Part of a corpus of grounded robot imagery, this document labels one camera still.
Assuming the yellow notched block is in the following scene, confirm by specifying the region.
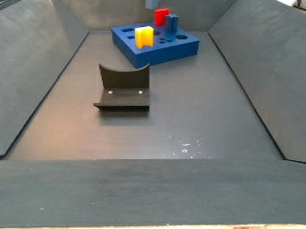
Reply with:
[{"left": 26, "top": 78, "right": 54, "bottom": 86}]
[{"left": 135, "top": 26, "right": 154, "bottom": 48}]

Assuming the light blue rectangle block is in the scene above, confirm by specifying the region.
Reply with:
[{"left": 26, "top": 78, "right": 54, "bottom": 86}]
[{"left": 144, "top": 0, "right": 159, "bottom": 10}]

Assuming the blue board with cutouts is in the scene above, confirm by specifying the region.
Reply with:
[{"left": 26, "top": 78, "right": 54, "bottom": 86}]
[{"left": 111, "top": 21, "right": 199, "bottom": 68}]

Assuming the dark blue star peg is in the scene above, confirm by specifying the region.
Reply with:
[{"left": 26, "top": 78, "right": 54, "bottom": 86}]
[{"left": 165, "top": 14, "right": 178, "bottom": 33}]

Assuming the black curved fixture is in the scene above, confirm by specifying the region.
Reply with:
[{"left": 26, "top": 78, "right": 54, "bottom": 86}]
[{"left": 94, "top": 65, "right": 151, "bottom": 110}]

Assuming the red rounded block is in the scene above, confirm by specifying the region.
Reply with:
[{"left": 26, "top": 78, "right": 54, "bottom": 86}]
[{"left": 154, "top": 8, "right": 170, "bottom": 26}]

